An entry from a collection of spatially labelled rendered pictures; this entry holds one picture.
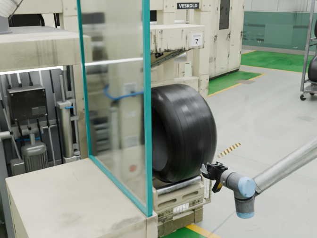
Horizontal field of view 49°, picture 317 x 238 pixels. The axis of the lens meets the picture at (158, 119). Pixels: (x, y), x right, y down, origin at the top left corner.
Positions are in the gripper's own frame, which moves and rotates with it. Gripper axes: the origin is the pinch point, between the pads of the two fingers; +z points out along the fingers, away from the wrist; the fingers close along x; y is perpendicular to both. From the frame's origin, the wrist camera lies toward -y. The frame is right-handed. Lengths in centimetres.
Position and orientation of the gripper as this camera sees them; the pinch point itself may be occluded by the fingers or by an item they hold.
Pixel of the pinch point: (202, 170)
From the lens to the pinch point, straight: 202.0
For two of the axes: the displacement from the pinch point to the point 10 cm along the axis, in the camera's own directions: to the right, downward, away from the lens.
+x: -8.5, 1.8, -4.9
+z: -5.2, -1.6, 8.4
